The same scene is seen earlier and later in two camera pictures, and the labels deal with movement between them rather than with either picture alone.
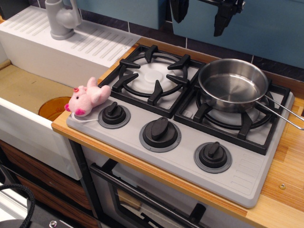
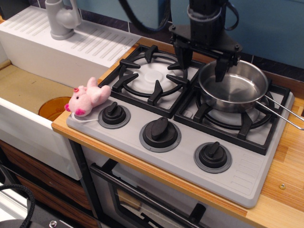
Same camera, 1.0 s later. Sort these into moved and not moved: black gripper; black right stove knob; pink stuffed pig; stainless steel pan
Moved: black gripper
Not moved: black right stove knob; stainless steel pan; pink stuffed pig
